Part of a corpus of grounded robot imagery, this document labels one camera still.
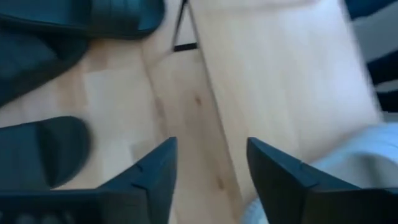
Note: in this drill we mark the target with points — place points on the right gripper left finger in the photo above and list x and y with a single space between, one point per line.
158 174

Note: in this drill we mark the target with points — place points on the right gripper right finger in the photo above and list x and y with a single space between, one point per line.
273 177

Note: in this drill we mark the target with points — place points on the white rubber slide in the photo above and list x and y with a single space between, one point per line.
367 155

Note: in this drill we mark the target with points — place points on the black rubber slide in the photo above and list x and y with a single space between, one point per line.
37 152
31 62
109 18

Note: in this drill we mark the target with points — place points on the wooden shelf with black frame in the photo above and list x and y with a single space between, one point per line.
280 77

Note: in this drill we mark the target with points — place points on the black aluminium rig frame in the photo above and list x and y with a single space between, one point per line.
387 70

